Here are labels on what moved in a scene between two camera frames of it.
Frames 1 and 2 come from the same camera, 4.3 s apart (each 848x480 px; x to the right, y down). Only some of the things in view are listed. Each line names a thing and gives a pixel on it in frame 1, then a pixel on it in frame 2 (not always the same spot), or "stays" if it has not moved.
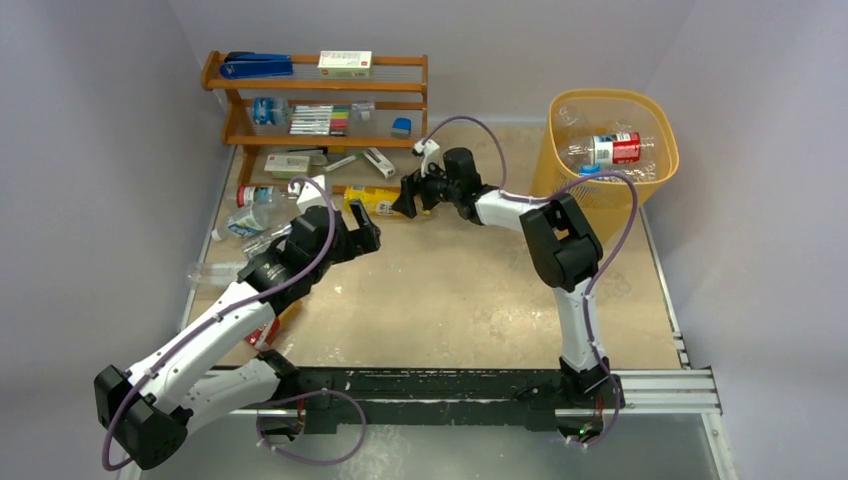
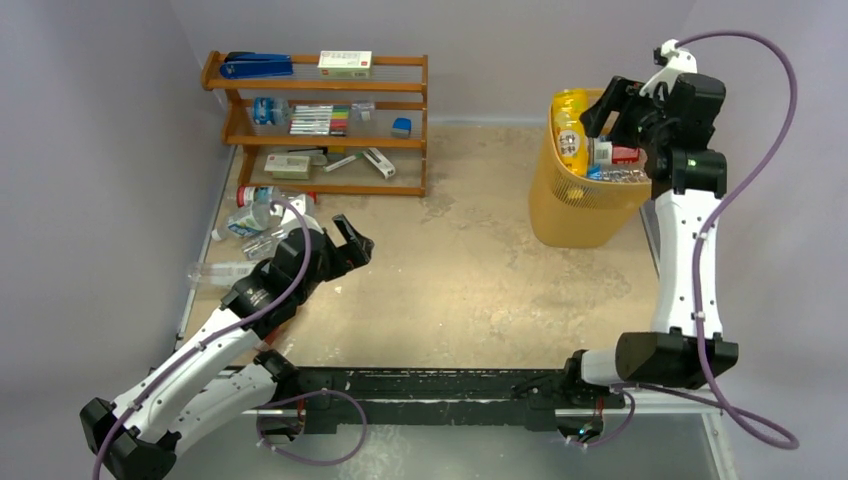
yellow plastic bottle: x=378 y=203 → x=569 y=132
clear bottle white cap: x=261 y=245 stays
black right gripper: x=428 y=191 → x=626 y=103
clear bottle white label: x=222 y=273 stays
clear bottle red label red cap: x=616 y=148 stays
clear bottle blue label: x=637 y=172 stays
